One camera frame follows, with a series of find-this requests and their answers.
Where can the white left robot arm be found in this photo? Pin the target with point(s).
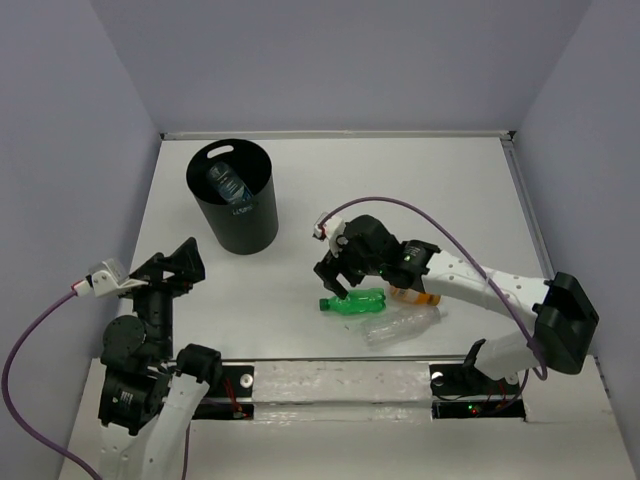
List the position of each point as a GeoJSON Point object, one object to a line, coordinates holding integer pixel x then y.
{"type": "Point", "coordinates": [150, 391]}

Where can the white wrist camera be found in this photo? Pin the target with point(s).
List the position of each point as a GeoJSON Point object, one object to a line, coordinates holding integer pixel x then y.
{"type": "Point", "coordinates": [329, 229]}
{"type": "Point", "coordinates": [107, 278]}

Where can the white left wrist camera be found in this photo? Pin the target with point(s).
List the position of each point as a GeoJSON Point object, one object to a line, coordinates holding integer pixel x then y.
{"type": "Point", "coordinates": [107, 278]}

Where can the black round bin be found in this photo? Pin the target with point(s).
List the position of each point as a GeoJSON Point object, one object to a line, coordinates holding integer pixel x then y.
{"type": "Point", "coordinates": [244, 228]}

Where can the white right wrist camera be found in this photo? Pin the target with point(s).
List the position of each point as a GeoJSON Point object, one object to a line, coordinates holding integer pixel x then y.
{"type": "Point", "coordinates": [329, 229]}

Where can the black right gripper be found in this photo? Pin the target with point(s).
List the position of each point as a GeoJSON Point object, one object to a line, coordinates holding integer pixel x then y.
{"type": "Point", "coordinates": [328, 277]}

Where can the clear bottle white cap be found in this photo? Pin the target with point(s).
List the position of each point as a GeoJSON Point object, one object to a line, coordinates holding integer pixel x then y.
{"type": "Point", "coordinates": [400, 326]}

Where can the orange juice bottle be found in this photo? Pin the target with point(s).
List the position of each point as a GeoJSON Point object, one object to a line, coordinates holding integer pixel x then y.
{"type": "Point", "coordinates": [414, 297]}

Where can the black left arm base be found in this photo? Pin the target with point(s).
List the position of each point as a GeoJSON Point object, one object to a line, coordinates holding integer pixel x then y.
{"type": "Point", "coordinates": [232, 398]}

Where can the green plastic bottle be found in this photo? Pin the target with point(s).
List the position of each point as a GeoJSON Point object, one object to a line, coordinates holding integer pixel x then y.
{"type": "Point", "coordinates": [356, 302]}

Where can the clear bottle dark Pepsi label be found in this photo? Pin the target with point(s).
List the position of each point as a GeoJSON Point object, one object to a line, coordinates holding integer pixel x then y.
{"type": "Point", "coordinates": [227, 183]}

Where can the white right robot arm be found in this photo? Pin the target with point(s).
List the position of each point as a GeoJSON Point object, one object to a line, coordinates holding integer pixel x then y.
{"type": "Point", "coordinates": [555, 319]}

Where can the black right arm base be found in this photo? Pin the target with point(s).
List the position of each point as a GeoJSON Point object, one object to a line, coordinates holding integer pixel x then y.
{"type": "Point", "coordinates": [460, 393]}

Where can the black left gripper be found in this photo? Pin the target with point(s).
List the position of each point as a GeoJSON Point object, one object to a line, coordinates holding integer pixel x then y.
{"type": "Point", "coordinates": [187, 259]}

